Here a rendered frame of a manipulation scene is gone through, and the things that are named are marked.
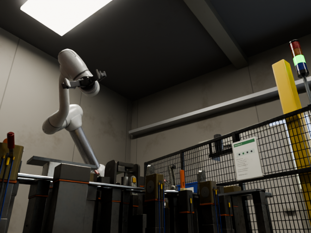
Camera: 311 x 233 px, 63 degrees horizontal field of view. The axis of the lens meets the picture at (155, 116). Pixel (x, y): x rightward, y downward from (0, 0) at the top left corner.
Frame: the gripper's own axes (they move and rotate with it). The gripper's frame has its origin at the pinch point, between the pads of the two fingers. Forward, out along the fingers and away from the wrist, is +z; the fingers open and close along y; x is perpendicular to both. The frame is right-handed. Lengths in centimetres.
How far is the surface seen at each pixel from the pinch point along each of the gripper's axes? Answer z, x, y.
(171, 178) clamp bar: -57, -71, -32
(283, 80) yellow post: -61, -31, -135
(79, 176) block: 10.5, -38.4, 11.9
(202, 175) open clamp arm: -28, -67, -46
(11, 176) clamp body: 24.4, -29.0, 28.9
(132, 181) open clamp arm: -40, -60, -6
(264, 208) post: -12, -90, -68
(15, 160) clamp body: 22.3, -24.5, 27.1
